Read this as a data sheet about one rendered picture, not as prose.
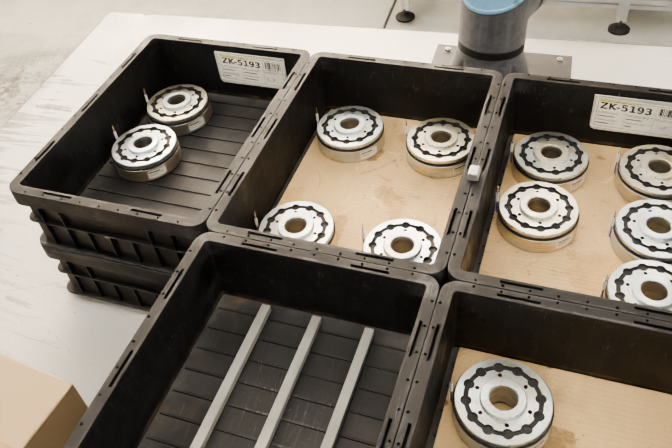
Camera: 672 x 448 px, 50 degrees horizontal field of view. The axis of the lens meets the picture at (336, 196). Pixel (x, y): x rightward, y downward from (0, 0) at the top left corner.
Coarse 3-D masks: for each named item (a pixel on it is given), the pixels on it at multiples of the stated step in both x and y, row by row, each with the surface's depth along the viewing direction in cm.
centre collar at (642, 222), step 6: (642, 216) 91; (648, 216) 90; (654, 216) 90; (660, 216) 90; (666, 216) 90; (642, 222) 90; (666, 222) 90; (642, 228) 89; (648, 228) 89; (648, 234) 88; (654, 234) 88; (660, 234) 88; (666, 234) 88; (654, 240) 88; (660, 240) 88; (666, 240) 88
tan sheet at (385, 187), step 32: (384, 128) 114; (320, 160) 110; (384, 160) 108; (288, 192) 105; (320, 192) 105; (352, 192) 104; (384, 192) 103; (416, 192) 103; (448, 192) 102; (352, 224) 100
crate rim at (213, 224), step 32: (384, 64) 110; (416, 64) 108; (288, 96) 106; (480, 128) 96; (256, 160) 96; (224, 192) 92; (448, 224) 84; (352, 256) 82; (384, 256) 82; (448, 256) 81
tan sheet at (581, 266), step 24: (600, 168) 103; (504, 192) 101; (576, 192) 100; (600, 192) 99; (600, 216) 96; (504, 240) 95; (576, 240) 94; (600, 240) 93; (504, 264) 92; (528, 264) 92; (552, 264) 91; (576, 264) 91; (600, 264) 90; (576, 288) 88; (600, 288) 88
